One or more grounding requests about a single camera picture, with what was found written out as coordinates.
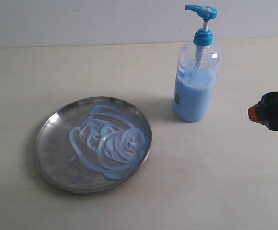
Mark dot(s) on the blue pump lotion bottle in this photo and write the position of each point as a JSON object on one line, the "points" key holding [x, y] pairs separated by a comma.
{"points": [[198, 66]]}

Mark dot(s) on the blue soap smear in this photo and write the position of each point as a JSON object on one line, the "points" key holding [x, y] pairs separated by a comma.
{"points": [[110, 141]]}

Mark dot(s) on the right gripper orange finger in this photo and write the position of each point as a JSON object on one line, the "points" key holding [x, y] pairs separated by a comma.
{"points": [[265, 111]]}

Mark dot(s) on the round steel plate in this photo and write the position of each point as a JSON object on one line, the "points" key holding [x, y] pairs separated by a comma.
{"points": [[55, 157]]}

